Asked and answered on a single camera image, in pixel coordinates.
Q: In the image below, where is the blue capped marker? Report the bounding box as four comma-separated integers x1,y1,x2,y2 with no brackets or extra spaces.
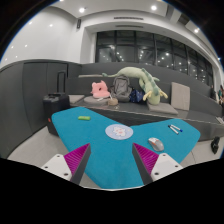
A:
171,124,183,132

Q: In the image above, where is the grey flat seat cushion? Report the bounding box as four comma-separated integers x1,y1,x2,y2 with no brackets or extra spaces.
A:
147,103,178,115

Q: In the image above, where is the green eraser block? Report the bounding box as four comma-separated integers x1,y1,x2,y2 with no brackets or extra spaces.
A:
78,116,91,120

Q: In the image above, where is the pink plush pillow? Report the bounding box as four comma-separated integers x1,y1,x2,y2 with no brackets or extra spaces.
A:
91,81,110,98

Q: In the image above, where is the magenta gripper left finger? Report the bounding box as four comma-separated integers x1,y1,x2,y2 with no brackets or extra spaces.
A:
64,144,91,185

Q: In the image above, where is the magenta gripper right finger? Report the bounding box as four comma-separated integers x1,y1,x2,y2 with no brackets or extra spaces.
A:
132,143,159,185

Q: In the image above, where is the dark blue bag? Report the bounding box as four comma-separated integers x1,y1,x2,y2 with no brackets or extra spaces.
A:
129,89,144,103

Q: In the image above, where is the small woven basket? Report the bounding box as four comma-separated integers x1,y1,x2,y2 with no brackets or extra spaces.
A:
108,98,118,106

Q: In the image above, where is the black shoe on floor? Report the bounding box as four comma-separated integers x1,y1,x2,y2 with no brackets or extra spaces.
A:
211,136,220,154

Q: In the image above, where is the grey backpack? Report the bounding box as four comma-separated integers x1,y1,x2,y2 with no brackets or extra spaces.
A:
110,75,132,102

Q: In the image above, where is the black rolling suitcase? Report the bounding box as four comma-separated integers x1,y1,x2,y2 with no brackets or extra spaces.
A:
42,70,71,137

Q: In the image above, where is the teal felt table mat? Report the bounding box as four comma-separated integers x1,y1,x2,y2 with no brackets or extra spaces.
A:
52,107,200,189

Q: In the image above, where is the white marker pen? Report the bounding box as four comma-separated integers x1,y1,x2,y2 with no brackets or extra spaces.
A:
168,125,179,135

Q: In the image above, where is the wall mounted black speaker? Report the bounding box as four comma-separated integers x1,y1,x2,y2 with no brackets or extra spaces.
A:
77,19,81,29

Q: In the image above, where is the grey computer mouse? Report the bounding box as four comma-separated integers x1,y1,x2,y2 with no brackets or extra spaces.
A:
148,137,164,152

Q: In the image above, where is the green dragon plush toy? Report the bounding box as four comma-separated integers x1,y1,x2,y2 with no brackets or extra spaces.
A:
113,67,168,105

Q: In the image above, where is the grey upright cushion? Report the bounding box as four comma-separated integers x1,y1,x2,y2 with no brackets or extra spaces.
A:
171,82,190,111

